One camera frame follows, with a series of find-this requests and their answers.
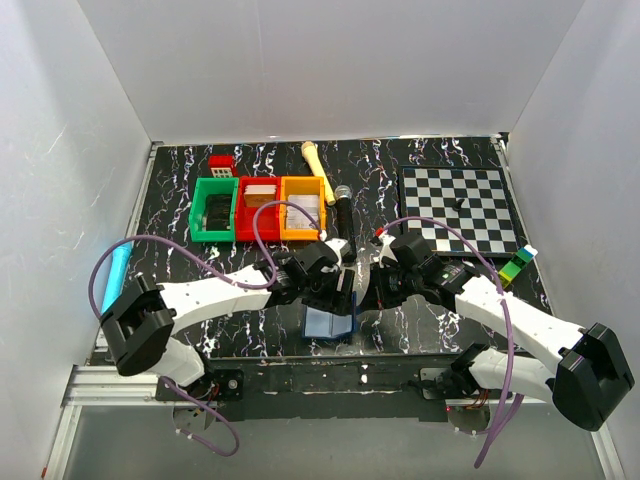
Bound navy blue card holder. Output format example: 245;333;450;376
301;292;357;341

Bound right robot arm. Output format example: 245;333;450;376
360;232;635;431

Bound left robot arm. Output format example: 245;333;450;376
100;239;354;387

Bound white cards in yellow bin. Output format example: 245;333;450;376
285;194;320;230

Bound orange cards in red bin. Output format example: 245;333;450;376
243;184;277;208

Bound yellow plastic bin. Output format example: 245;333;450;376
279;176;327;241

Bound red plastic bin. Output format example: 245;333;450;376
234;176;281;242

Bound black chess piece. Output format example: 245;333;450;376
452;198;465;212

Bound black microphone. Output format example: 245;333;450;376
334;185;357;264

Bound black white chessboard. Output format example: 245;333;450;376
398;166;521;258

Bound black object in green bin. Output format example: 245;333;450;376
202;194;233;231

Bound yellow green brick stack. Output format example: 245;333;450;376
498;244;538;288

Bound beige wooden microphone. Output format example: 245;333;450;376
301;141;336;206

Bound green plastic bin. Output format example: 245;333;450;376
189;177;239;243

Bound light blue toy microphone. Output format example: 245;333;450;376
101;243;133;313

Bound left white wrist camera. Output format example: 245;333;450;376
325;238;352;265

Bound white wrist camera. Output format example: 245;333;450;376
371;232;397;265
325;238;352;265

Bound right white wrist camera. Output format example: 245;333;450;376
371;232;397;265

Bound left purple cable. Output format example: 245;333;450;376
88;199;329;457

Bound purple cable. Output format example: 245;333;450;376
88;199;329;457
374;217;524;470

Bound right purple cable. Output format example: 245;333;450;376
374;217;524;470

